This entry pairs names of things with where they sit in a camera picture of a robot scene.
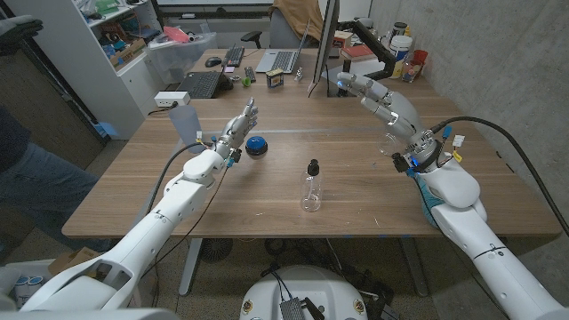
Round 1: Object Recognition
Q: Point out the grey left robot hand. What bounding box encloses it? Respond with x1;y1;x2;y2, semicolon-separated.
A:
214;97;260;157

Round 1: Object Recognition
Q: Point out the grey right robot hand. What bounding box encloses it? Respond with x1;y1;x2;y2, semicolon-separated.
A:
336;71;426;144

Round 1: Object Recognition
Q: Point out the blue button black base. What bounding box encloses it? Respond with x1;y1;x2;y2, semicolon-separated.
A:
244;135;269;157

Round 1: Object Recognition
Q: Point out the clear glass cup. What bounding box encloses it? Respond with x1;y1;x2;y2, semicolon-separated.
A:
376;127;402;157

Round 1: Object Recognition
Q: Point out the frosted translucent plastic cup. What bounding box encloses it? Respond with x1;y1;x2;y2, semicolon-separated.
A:
167;105;205;155

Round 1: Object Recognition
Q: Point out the clear dispenser bottle black pump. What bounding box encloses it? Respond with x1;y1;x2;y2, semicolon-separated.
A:
300;158;324;213

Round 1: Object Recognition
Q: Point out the clear container with small items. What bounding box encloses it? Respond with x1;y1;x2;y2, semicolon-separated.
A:
401;60;424;84

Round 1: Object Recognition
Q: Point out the black laptop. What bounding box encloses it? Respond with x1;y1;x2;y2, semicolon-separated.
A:
176;66;235;100

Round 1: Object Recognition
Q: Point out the small blue yellow box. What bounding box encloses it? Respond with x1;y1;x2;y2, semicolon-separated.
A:
265;68;285;90

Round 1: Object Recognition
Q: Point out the white plastic jar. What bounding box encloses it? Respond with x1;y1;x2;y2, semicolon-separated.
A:
389;35;414;63

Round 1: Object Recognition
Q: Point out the red book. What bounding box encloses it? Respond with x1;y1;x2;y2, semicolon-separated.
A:
340;43;379;62

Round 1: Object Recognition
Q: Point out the white power strip box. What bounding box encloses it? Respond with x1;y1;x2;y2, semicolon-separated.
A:
153;91;192;108

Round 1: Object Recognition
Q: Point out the black keyboard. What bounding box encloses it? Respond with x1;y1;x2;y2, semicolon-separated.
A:
220;44;246;69

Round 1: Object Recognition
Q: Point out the silver laptop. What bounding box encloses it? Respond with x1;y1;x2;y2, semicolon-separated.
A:
254;19;313;76

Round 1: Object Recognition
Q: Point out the clear plastic storage bin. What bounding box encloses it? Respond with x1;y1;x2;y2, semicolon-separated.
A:
144;31;219;86

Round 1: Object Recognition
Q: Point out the teal cloth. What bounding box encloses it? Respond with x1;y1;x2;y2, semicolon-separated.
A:
414;171;446;228

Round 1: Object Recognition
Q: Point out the flat computer monitor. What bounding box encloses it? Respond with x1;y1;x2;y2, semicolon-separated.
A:
310;0;341;86

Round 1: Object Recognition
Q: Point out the grey office chair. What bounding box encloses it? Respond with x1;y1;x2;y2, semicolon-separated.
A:
240;0;326;51

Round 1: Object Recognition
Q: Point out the pink pouch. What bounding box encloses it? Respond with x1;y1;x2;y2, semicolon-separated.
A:
163;25;193;44

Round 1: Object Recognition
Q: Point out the black round fan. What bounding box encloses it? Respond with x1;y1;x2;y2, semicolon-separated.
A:
198;237;235;264

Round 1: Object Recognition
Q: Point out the tan jacket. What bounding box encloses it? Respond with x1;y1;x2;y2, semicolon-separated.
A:
271;0;325;43

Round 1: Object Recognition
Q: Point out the grey table leg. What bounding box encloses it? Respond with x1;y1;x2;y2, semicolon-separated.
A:
398;237;429;298
178;237;204;297

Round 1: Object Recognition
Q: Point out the white shelf cabinet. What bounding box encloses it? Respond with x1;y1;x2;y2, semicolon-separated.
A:
4;0;164;140

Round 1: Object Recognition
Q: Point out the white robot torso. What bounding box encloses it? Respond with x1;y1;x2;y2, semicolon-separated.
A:
239;265;369;320

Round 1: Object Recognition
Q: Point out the dark wooden cabinet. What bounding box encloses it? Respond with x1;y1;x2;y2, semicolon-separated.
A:
0;42;108;170

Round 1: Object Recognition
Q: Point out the person in dark shirt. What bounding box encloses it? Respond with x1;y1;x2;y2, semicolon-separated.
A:
0;14;113;252

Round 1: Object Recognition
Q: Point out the cardboard box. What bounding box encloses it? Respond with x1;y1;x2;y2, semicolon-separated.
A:
47;246;103;277

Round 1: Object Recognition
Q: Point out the white can blue top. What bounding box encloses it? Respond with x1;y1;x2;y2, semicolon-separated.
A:
28;275;46;299
13;275;30;308

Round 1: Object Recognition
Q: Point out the black monitor cable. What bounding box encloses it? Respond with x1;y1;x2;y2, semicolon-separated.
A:
307;66;333;100

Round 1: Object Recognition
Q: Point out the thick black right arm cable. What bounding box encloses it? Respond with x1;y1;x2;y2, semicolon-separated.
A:
429;116;569;237

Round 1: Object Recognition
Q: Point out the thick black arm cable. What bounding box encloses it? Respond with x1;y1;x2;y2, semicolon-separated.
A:
145;140;210;217
429;116;569;237

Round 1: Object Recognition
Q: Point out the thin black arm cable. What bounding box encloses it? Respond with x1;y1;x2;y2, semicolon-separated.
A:
140;164;230;281

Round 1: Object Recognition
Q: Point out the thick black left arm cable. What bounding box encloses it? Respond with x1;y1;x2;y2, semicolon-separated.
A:
145;140;210;217

